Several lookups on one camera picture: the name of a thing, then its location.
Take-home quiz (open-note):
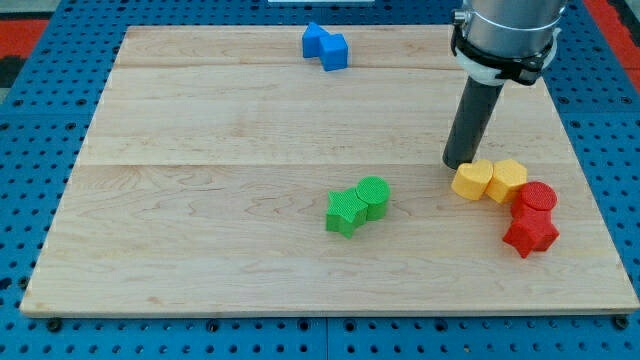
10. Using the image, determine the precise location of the blue cube block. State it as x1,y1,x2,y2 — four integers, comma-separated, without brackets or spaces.
319,34,349,72

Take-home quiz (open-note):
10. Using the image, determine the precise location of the yellow hexagon block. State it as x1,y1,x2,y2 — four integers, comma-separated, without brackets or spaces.
485,159,528,204

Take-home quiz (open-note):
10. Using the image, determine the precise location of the green star block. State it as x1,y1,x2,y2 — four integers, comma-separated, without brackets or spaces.
325,188,368,238

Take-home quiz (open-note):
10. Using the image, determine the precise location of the red star block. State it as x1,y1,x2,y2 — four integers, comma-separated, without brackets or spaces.
502,212,559,258

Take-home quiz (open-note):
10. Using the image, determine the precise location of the red cylinder block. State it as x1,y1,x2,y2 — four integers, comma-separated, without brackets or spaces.
510,181,558,218

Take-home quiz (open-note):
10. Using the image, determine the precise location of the yellow heart block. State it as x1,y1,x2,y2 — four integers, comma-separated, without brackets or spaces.
451,159,493,200

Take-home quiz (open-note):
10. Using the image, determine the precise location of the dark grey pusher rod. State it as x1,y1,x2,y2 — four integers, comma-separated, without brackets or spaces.
442,77,503,170

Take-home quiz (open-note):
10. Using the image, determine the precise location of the wooden board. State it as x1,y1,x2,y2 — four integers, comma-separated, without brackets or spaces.
20,25,639,318

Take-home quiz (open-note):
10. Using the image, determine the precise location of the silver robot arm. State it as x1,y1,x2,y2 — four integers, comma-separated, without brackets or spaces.
451,0,567,87

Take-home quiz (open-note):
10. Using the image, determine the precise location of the green cylinder block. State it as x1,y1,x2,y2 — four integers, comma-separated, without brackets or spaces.
356,176,391,221

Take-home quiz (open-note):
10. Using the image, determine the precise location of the blue pentagon block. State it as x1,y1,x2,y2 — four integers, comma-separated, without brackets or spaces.
301,22,330,58

